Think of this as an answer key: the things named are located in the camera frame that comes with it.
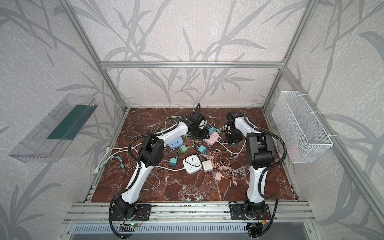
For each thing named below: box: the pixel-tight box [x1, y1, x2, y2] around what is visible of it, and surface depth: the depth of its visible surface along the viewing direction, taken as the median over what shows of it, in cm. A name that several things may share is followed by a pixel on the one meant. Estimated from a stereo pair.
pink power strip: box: [205, 131, 220, 145], surface depth 101 cm
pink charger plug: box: [213, 171, 223, 181], surface depth 86 cm
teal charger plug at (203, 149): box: [198, 145, 208, 154], surface depth 97 cm
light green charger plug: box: [178, 144, 190, 154], surface depth 98 cm
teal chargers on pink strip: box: [208, 126, 218, 135], surface depth 101 cm
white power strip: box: [182, 154, 202, 175], surface depth 88 cm
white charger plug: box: [202, 160, 214, 172], surface depth 88 cm
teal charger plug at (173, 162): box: [169, 157, 178, 167], surface depth 91 cm
